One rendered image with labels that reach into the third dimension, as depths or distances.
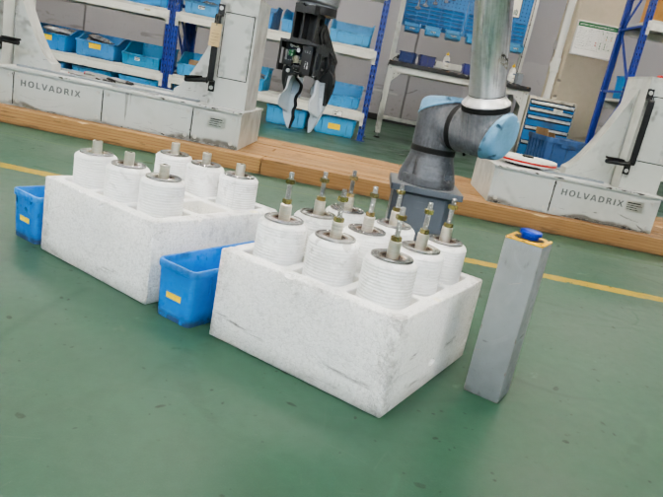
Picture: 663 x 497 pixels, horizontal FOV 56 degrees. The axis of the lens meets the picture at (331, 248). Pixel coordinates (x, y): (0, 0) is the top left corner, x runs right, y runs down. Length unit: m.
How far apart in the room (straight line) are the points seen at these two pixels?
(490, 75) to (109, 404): 1.06
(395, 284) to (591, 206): 2.32
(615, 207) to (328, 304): 2.41
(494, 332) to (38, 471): 0.78
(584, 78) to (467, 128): 6.00
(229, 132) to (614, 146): 1.90
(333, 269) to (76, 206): 0.66
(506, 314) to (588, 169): 2.29
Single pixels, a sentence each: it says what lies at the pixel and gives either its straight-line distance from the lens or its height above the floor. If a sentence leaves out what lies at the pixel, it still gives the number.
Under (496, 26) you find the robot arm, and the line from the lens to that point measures 1.51.
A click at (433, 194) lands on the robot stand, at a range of 1.61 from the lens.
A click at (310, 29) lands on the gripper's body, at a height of 0.60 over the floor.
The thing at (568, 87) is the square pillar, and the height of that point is 0.87.
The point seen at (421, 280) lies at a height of 0.20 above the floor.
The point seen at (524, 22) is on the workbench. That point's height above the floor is 1.41.
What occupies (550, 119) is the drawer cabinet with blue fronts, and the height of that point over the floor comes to 0.50.
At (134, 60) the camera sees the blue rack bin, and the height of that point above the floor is 0.30.
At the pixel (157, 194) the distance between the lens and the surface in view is 1.36.
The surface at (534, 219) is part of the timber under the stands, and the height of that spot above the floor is 0.05.
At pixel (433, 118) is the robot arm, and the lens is 1.62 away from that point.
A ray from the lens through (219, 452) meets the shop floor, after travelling 0.94.
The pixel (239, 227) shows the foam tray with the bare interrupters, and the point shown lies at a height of 0.15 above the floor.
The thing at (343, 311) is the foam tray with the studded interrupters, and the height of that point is 0.16.
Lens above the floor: 0.53
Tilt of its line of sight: 15 degrees down
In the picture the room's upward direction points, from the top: 11 degrees clockwise
